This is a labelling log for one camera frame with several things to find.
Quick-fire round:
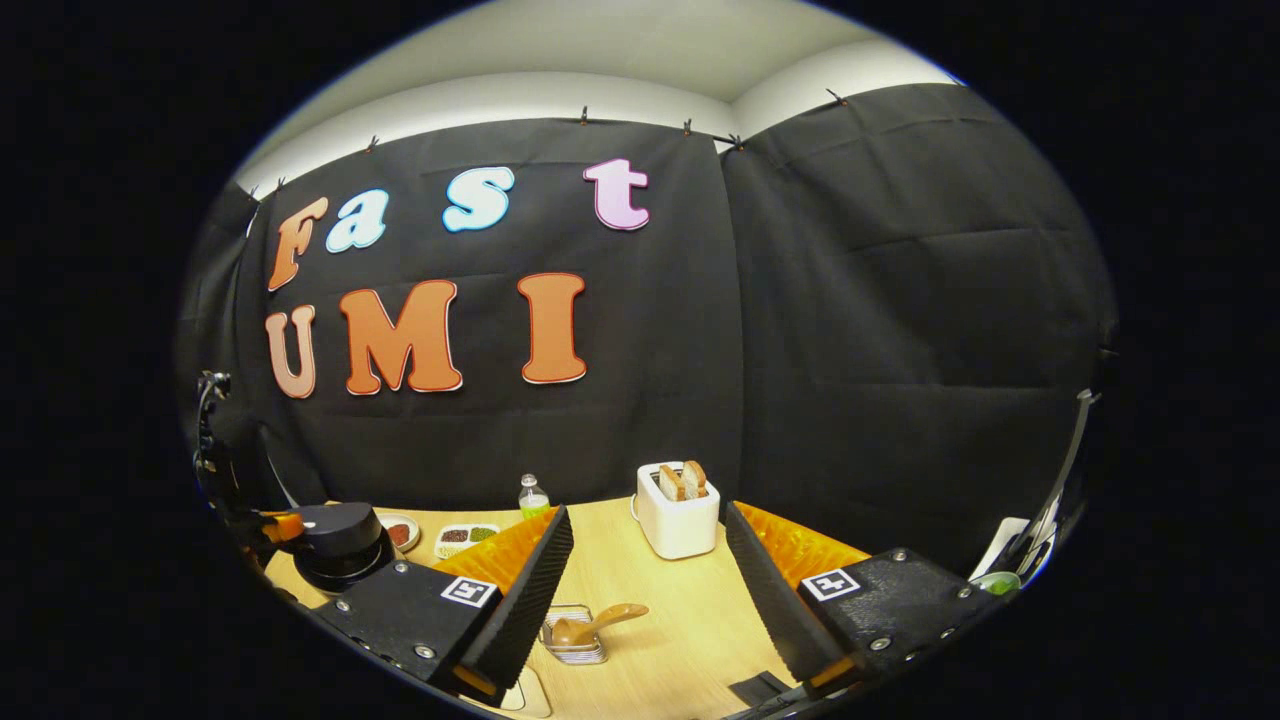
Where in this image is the wooden spoon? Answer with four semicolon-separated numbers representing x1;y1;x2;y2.
552;603;649;649

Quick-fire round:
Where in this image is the row of black cloth clips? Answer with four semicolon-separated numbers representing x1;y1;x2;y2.
245;90;846;196

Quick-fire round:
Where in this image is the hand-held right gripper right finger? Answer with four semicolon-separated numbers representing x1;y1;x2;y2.
723;500;1001;701

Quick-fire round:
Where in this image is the black silver rice cooker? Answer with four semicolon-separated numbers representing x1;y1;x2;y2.
290;503;396;593

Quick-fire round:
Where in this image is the white divided grain dish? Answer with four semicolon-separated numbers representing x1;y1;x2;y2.
433;523;501;561

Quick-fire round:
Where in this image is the metal wire chopstick holder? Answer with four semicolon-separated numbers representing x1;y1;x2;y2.
540;604;609;666

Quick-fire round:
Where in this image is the black table clamp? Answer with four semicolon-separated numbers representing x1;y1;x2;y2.
728;672;793;707

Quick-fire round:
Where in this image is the grey metal pole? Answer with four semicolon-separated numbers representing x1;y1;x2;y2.
1028;390;1098;563

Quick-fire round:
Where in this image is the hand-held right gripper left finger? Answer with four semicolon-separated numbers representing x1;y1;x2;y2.
315;505;576;706

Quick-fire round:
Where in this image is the white toaster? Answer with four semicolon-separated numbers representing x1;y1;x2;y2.
635;460;721;561

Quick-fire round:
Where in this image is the clear glass rice container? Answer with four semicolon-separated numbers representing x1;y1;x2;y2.
500;665;553;719

